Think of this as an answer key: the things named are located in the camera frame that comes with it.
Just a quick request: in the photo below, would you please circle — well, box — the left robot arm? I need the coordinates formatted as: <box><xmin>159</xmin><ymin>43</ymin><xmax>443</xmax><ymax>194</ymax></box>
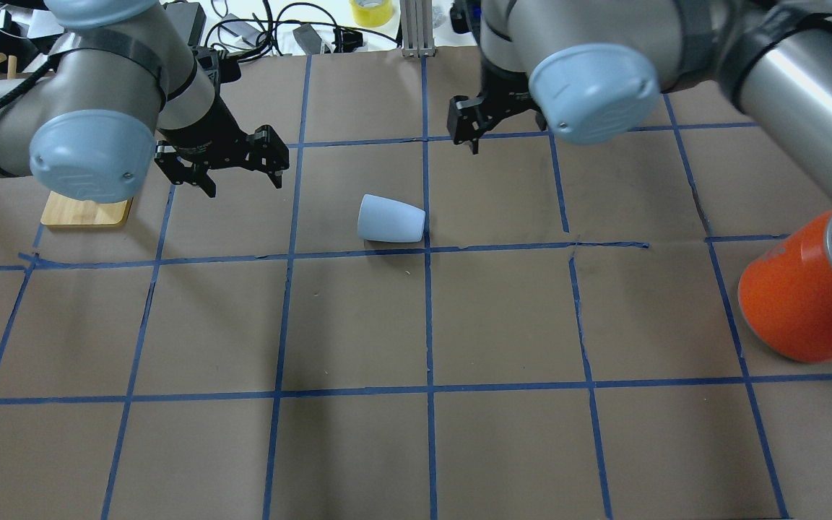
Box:
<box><xmin>0</xmin><ymin>1</ymin><xmax>290</xmax><ymax>204</ymax></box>

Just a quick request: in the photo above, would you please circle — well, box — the orange can with silver lid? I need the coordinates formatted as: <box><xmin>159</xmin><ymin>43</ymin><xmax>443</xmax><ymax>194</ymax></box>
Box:
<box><xmin>737</xmin><ymin>210</ymin><xmax>832</xmax><ymax>363</ymax></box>

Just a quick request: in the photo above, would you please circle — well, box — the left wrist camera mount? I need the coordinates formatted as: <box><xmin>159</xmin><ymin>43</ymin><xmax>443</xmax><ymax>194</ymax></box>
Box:
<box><xmin>162</xmin><ymin>1</ymin><xmax>242</xmax><ymax>86</ymax></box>

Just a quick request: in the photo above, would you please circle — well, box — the aluminium frame post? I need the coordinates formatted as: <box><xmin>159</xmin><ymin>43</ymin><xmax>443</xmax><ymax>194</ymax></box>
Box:
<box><xmin>399</xmin><ymin>0</ymin><xmax>436</xmax><ymax>57</ymax></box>

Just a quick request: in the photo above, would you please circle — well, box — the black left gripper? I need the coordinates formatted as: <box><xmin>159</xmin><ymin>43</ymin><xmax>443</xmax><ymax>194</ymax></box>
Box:
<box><xmin>153</xmin><ymin>93</ymin><xmax>290</xmax><ymax>198</ymax></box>

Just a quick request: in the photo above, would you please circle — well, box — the light blue plastic cup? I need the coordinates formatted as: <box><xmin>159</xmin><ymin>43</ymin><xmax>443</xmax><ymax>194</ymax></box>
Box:
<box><xmin>357</xmin><ymin>194</ymin><xmax>426</xmax><ymax>243</ymax></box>

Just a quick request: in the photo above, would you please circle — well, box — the grey small adapter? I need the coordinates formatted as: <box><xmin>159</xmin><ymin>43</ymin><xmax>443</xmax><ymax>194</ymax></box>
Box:
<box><xmin>292</xmin><ymin>23</ymin><xmax>332</xmax><ymax>55</ymax></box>

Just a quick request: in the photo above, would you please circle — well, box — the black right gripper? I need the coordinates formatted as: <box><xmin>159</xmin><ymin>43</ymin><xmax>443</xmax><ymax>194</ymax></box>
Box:
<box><xmin>448</xmin><ymin>55</ymin><xmax>544</xmax><ymax>155</ymax></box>

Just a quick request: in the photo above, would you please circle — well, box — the yellow tape roll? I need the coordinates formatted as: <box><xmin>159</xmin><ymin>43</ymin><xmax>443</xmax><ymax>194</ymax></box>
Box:
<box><xmin>349</xmin><ymin>0</ymin><xmax>394</xmax><ymax>29</ymax></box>

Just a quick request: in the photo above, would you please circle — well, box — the wooden cup rack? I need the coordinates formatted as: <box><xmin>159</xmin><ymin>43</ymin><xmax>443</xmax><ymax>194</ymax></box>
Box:
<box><xmin>0</xmin><ymin>50</ymin><xmax>159</xmax><ymax>228</ymax></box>

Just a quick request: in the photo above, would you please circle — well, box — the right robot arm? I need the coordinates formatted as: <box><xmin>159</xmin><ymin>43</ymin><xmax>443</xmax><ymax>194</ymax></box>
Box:
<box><xmin>448</xmin><ymin>1</ymin><xmax>832</xmax><ymax>200</ymax></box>

